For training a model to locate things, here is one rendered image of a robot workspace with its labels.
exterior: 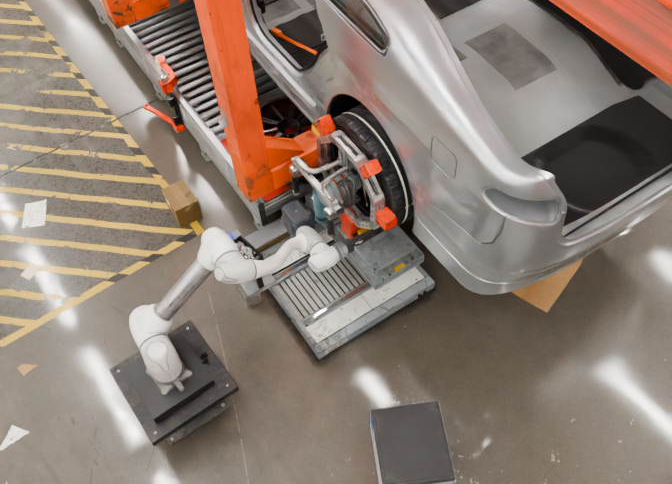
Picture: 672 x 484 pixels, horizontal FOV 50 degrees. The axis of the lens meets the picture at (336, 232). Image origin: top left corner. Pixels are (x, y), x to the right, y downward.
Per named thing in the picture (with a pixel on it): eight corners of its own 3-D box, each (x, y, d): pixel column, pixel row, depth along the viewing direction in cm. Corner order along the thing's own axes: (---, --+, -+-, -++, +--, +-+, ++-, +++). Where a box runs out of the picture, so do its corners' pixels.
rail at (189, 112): (273, 215, 455) (269, 193, 438) (260, 222, 452) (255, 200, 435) (116, 16, 581) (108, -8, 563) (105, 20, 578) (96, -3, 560)
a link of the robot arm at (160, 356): (158, 389, 362) (147, 371, 344) (144, 360, 371) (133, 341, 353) (187, 373, 366) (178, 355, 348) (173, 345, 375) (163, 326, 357)
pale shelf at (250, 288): (276, 283, 396) (275, 280, 393) (249, 299, 391) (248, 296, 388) (238, 231, 418) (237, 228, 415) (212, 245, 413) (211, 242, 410)
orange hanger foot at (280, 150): (348, 152, 437) (346, 110, 409) (274, 191, 421) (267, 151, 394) (333, 135, 446) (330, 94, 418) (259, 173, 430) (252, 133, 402)
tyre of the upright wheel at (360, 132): (409, 225, 416) (447, 187, 354) (376, 245, 409) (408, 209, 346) (349, 131, 425) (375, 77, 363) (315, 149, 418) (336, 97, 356)
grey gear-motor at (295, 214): (354, 226, 459) (353, 191, 431) (298, 258, 446) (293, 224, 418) (338, 208, 468) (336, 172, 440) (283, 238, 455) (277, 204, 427)
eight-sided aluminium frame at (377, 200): (384, 242, 390) (386, 176, 346) (374, 247, 388) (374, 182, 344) (329, 179, 418) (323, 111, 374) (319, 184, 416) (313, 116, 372)
